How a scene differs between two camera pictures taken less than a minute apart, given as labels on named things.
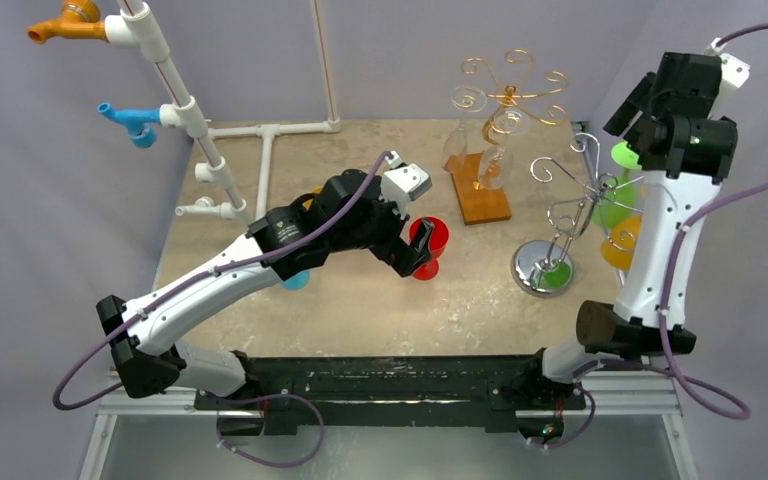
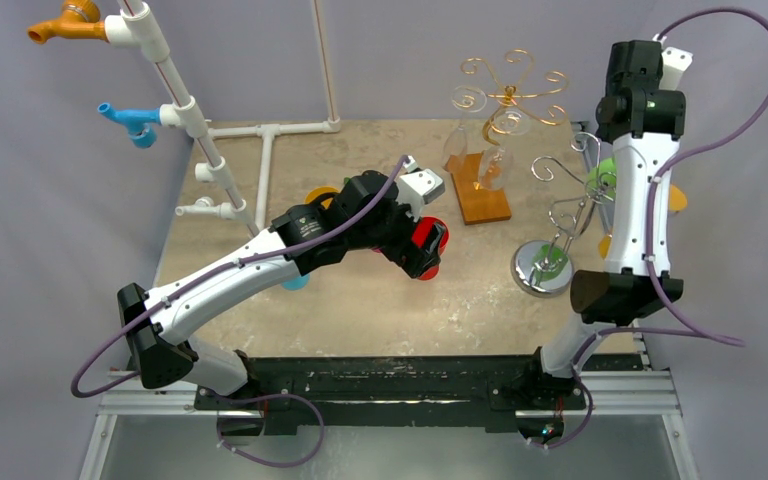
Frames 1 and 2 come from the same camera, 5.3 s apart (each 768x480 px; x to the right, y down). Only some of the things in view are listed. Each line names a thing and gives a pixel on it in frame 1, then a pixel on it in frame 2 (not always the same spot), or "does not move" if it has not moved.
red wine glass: [438, 241] does not move
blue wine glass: [298, 281] does not move
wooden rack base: [477, 204] does not move
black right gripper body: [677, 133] → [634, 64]
